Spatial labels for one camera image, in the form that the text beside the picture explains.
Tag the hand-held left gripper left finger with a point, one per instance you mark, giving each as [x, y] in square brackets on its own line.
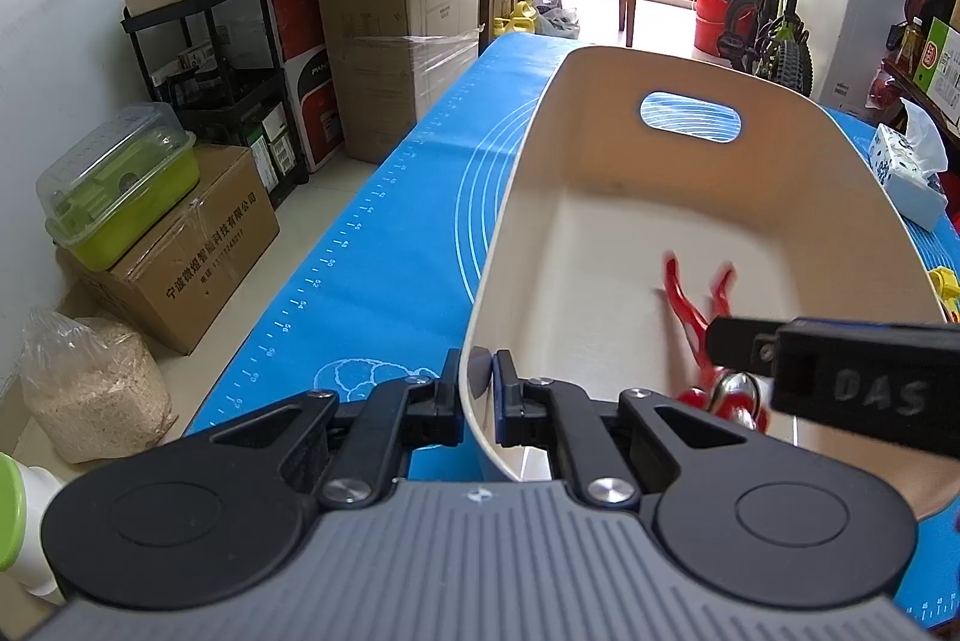
[451, 390]

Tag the blue silicone mat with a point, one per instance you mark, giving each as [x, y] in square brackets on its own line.
[390, 281]

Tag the red black appliance carton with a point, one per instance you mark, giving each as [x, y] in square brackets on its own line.
[315, 86]

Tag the red bucket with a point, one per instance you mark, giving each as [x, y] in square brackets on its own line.
[709, 26]

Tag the green container clear lid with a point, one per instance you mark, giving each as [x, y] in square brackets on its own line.
[127, 206]

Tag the white bottle green cap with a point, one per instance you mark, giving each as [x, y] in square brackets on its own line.
[30, 536]

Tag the brown printed cardboard box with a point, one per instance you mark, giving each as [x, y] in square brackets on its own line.
[195, 266]

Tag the green white box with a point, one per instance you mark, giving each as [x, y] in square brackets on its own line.
[941, 60]

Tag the white blue tissue box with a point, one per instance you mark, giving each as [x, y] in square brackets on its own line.
[904, 184]

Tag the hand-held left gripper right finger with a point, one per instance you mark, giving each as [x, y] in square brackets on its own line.
[496, 386]

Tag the white plastic bag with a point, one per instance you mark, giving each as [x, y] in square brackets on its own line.
[556, 19]

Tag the white chest freezer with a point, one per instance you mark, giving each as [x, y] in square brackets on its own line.
[862, 11]

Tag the wooden side table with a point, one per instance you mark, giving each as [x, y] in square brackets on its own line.
[922, 94]

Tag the black utility cart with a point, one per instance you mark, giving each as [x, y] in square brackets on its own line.
[232, 105]

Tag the yellow plastic object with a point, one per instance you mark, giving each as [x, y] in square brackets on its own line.
[945, 292]

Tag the green black bicycle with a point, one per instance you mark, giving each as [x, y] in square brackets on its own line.
[787, 56]

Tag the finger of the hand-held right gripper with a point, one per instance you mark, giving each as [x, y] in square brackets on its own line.
[862, 356]

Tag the yellow plastic jugs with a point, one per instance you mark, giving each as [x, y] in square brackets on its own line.
[521, 20]

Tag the tall wrapped cardboard box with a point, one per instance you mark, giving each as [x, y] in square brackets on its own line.
[390, 11]

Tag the oil bottle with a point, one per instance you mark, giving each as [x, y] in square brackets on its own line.
[909, 49]

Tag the clear bag of grain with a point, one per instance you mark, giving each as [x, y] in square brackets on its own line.
[90, 386]

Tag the beige plastic basket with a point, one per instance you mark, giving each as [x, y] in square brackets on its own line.
[637, 236]

